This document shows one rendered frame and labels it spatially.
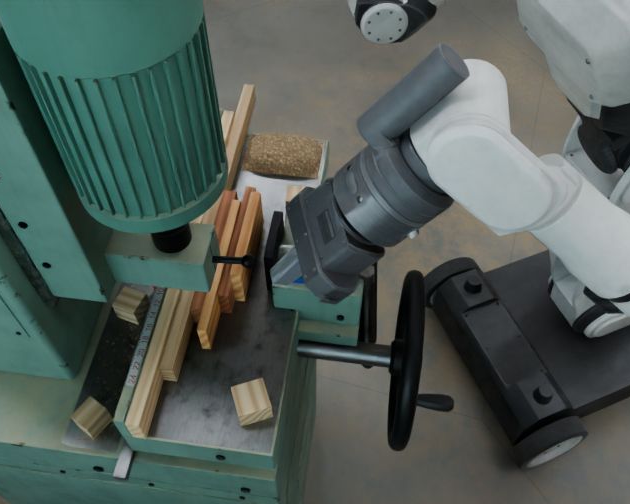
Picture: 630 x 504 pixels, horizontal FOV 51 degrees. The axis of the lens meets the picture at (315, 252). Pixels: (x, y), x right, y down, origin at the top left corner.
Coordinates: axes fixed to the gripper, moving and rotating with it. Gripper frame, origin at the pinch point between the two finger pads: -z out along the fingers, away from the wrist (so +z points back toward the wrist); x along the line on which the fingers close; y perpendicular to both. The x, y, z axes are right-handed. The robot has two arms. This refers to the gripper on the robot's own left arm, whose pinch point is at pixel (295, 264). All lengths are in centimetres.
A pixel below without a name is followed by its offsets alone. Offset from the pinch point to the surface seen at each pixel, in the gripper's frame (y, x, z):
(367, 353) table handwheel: -35.0, 3.0, -23.0
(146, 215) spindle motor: 10.7, 9.5, -9.5
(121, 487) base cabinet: -12, -5, -64
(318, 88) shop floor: -120, 151, -80
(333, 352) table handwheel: -31.3, 4.5, -26.7
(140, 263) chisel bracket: 2.5, 14.1, -25.4
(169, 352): -5.2, 5.3, -33.2
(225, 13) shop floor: -102, 208, -103
